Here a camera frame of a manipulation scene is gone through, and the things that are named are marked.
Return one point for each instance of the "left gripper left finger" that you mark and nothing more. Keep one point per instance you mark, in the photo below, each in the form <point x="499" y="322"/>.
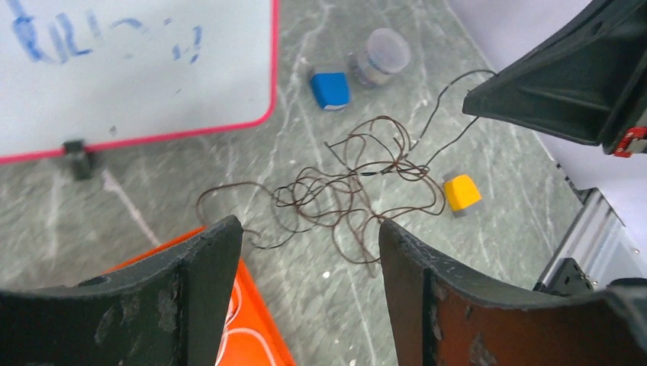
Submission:
<point x="167" y="309"/>

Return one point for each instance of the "aluminium frame rail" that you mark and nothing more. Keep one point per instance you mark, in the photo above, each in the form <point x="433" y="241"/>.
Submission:
<point x="596" y="251"/>

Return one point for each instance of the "pink framed whiteboard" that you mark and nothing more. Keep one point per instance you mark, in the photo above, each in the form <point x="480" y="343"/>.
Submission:
<point x="78" y="77"/>

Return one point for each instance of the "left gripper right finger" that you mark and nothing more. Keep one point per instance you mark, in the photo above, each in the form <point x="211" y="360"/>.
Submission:
<point x="443" y="312"/>

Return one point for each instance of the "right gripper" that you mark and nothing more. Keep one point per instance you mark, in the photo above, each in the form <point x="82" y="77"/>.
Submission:
<point x="586" y="83"/>

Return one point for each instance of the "orange small block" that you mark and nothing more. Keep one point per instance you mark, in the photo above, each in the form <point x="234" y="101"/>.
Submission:
<point x="462" y="194"/>

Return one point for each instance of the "orange tray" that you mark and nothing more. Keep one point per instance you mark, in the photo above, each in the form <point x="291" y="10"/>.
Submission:
<point x="250" y="335"/>

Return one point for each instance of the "blue small block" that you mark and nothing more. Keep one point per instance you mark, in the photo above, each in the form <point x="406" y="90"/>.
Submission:
<point x="330" y="88"/>

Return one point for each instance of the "clear plastic cup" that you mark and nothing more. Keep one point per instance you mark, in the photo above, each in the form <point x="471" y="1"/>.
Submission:
<point x="383" y="55"/>

